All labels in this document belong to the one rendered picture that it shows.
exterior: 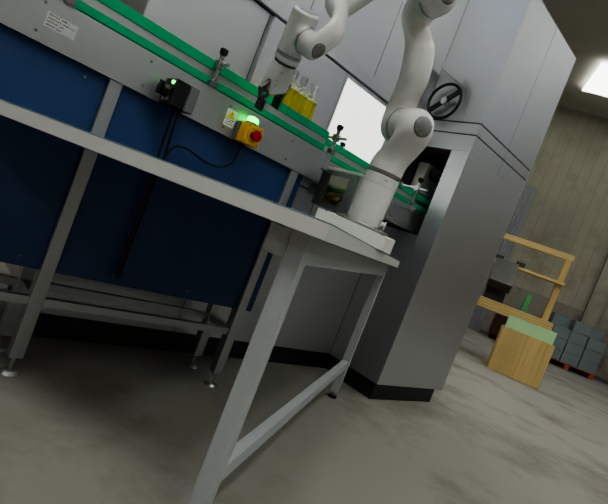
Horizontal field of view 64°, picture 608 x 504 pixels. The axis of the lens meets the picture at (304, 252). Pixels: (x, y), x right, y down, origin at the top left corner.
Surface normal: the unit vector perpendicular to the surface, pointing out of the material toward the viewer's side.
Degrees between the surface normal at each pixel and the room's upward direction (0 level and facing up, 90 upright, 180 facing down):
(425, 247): 90
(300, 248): 90
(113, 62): 90
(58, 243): 90
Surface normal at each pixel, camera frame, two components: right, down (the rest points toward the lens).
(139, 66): 0.63, 0.28
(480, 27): -0.69, -0.24
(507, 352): -0.32, -0.08
